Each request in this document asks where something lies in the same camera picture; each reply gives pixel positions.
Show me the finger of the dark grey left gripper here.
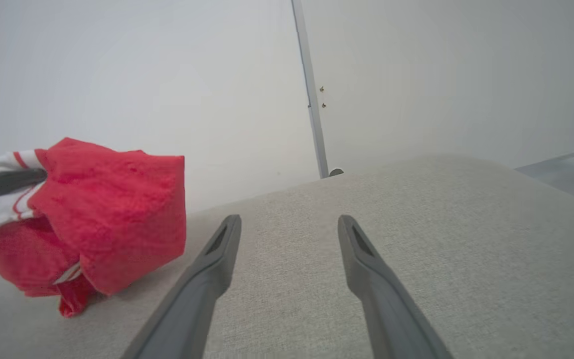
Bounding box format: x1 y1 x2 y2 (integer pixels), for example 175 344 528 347
0 169 48 206

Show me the grey metal wall post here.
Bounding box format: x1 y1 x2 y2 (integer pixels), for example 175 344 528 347
291 0 329 179

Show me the red garment with white trim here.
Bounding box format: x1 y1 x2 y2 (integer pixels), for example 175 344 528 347
0 138 187 318

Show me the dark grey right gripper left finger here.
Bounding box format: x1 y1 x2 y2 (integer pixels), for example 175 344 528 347
120 215 242 359

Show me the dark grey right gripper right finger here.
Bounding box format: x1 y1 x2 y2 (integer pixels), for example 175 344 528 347
338 215 454 359

